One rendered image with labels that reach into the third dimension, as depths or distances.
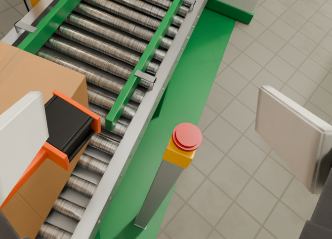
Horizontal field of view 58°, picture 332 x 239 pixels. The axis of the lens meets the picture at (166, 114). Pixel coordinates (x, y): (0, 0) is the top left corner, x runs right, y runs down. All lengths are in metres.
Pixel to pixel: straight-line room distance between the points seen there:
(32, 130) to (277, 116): 0.13
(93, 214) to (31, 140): 0.90
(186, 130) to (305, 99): 1.79
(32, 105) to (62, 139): 0.28
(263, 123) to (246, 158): 1.76
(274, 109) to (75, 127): 0.34
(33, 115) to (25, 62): 0.74
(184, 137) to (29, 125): 0.54
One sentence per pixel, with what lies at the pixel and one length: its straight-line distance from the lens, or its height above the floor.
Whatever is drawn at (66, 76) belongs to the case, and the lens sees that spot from 0.86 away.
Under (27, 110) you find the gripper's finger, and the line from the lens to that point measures 0.17.
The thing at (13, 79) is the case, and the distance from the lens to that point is 0.88.
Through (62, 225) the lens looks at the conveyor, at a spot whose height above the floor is 0.49.
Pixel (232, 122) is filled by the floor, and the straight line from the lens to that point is 2.02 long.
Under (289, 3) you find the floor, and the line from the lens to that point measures 3.12.
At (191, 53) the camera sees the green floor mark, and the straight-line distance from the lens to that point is 2.27.
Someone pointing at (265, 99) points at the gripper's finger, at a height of 1.50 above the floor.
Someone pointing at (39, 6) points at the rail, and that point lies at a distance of 1.60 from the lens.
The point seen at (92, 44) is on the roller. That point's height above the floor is 0.54.
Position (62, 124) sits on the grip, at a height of 1.23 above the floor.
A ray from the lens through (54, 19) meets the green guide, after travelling 1.49.
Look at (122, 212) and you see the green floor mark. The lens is 1.67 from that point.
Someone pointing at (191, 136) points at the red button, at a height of 1.04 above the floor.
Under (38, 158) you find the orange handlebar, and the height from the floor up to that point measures 1.22.
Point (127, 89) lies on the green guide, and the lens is 1.21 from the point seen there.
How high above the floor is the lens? 1.64
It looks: 59 degrees down
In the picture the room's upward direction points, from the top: 19 degrees clockwise
